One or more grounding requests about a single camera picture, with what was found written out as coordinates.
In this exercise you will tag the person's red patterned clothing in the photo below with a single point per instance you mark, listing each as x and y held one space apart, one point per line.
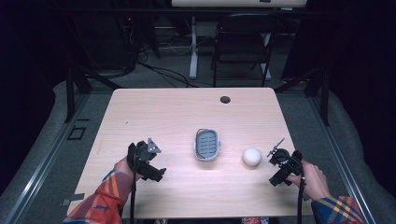
254 221

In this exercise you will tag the dark equipment with red light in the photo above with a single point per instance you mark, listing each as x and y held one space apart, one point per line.
129 19

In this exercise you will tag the short black tape strip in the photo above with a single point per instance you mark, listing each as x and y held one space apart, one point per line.
82 119

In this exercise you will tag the black tape square outline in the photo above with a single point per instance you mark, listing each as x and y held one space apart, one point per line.
69 136

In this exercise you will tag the white desk leg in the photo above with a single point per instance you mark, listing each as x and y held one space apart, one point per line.
193 49
267 62

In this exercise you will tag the grey soap dish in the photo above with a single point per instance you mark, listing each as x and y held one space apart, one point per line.
207 144

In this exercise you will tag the black metal stand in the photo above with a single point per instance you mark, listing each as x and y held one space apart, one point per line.
71 93
324 96

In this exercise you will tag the person's right hand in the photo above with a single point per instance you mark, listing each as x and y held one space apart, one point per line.
311 180

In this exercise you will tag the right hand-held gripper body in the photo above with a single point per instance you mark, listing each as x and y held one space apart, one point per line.
286 166

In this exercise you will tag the dark curtain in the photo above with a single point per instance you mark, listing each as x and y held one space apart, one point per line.
364 77
25 62

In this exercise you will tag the grey tape strip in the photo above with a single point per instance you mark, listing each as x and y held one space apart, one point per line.
76 197

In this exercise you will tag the person's left hand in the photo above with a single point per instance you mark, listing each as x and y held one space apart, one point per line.
124 168

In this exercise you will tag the white round soap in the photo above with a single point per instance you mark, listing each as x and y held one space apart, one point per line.
251 156

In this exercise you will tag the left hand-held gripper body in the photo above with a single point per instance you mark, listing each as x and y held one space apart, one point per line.
146 166

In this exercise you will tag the black folding chair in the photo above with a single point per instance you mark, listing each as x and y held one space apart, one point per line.
243 40

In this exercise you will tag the metal floor rail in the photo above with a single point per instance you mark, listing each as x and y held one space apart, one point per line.
339 155
46 161

